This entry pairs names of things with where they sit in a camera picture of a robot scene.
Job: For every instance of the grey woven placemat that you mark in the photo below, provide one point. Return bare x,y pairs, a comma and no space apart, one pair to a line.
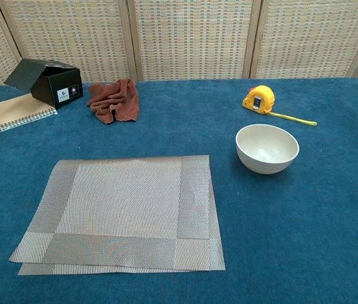
119,206

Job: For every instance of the cream round bowl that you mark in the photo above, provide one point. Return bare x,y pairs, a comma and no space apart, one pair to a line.
267,152

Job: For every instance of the brown crumpled cloth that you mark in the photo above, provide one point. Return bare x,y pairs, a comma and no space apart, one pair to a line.
115,101

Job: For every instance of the yellow tape measure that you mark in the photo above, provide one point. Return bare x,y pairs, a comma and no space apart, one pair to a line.
261,98

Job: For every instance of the woven bamboo folding screen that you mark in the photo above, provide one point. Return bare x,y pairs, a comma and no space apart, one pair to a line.
182,38

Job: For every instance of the blue felt table cover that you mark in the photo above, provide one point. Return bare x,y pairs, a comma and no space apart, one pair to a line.
261,237

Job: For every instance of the black open cardboard box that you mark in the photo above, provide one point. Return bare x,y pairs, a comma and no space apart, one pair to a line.
55,88

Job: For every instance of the tan spiral notebook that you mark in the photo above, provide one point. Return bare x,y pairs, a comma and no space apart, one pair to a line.
2,114

